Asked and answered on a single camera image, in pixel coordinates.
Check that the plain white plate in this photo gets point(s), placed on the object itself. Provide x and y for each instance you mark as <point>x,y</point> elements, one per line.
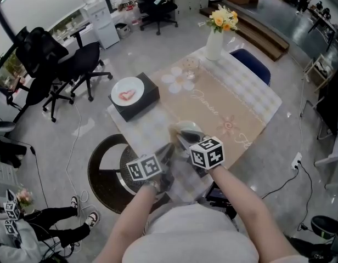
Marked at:
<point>189,125</point>

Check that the white bench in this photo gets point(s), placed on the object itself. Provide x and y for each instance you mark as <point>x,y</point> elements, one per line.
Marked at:
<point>333,157</point>

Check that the black helmet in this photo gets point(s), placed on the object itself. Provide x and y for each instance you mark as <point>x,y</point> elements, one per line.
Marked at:
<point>322,226</point>

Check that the person's right forearm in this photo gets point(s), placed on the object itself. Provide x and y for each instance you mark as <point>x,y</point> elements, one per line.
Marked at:
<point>248,210</point>

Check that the black-framed window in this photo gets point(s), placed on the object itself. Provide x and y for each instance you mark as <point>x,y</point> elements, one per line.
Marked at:
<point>34,7</point>

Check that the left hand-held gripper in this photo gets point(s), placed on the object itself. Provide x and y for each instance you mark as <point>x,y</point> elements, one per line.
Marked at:
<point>143,168</point>

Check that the person's left forearm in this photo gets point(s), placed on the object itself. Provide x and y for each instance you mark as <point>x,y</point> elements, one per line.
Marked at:
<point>128,223</point>

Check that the black office chair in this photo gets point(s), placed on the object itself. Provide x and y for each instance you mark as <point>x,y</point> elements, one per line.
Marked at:
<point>155,7</point>
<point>38,92</point>
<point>81,59</point>

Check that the wooden step platform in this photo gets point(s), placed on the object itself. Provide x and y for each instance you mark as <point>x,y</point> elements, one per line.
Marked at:
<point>256,34</point>

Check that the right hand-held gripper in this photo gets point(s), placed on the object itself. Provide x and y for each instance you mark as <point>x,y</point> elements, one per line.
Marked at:
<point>207,153</point>

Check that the white water dispenser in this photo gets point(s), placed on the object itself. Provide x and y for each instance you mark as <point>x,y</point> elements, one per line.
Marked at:
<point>103,23</point>

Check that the long dark table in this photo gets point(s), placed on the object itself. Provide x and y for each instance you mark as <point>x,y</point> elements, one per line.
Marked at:
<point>325,26</point>

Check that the beige checked tablecloth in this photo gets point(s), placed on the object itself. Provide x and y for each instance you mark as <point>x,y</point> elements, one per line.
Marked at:
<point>235,97</point>

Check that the yellow flower bouquet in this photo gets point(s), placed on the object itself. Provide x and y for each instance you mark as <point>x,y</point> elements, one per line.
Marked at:
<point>222,19</point>

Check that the white plastic bags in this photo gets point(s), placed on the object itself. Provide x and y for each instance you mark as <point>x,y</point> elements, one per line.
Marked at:
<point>122,0</point>

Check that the person's grey shirt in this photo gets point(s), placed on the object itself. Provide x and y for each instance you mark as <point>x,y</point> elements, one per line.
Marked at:
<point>191,234</point>

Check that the white power strip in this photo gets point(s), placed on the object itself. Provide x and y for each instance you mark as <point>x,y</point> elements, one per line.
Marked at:
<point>297,160</point>

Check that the blue chair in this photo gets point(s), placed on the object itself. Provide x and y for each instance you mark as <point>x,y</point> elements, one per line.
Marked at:
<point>251,63</point>

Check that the small white bin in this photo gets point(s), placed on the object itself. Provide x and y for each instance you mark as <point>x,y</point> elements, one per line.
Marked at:
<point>123,30</point>

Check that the black box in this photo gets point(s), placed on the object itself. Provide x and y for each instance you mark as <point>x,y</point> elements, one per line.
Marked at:
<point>143,104</point>

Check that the white plate with red stain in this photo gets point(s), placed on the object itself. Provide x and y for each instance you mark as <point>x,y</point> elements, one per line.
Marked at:
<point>128,91</point>

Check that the wooden rack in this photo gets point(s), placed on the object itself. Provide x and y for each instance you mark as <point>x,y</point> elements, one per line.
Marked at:
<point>321,71</point>

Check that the dark wicker stool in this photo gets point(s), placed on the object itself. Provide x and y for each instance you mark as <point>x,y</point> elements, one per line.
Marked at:
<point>97,190</point>

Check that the clear glass cup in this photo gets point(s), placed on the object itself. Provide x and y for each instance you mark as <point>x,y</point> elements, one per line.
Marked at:
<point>191,67</point>

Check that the black folding chair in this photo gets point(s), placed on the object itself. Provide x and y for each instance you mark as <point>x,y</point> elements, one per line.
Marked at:
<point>332,103</point>

